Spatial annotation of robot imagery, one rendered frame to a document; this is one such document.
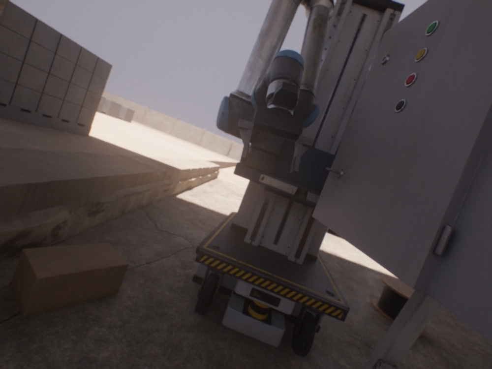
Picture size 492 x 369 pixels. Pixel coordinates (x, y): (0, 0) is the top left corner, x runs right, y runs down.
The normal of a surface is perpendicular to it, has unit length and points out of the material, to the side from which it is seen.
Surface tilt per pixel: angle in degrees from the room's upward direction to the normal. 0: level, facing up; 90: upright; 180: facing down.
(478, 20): 90
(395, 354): 99
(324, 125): 90
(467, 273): 90
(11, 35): 90
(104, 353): 0
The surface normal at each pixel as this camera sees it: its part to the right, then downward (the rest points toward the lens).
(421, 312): -0.02, 0.21
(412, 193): -0.92, -0.34
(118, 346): 0.36, -0.93
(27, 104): 0.92, 0.36
